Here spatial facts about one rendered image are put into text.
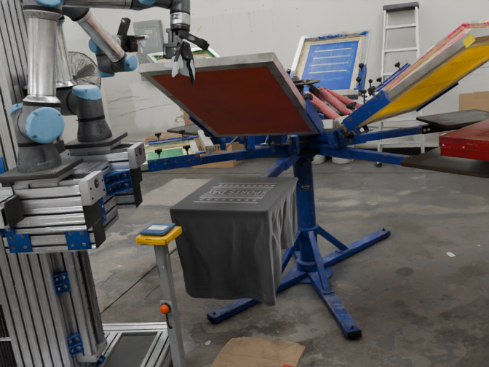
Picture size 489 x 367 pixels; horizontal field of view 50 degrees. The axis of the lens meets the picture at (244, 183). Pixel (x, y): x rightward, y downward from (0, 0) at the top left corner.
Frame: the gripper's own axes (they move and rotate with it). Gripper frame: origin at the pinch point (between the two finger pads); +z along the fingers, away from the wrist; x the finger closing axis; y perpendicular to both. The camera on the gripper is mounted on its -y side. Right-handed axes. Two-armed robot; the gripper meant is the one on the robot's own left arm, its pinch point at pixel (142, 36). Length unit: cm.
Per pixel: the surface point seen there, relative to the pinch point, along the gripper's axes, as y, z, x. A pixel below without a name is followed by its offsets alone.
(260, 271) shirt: 88, -46, 99
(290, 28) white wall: 19, 389, -107
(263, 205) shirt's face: 60, -40, 96
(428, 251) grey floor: 151, 144, 132
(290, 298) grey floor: 160, 47, 70
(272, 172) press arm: 68, 19, 69
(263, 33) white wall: 27, 382, -141
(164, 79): 12, -44, 49
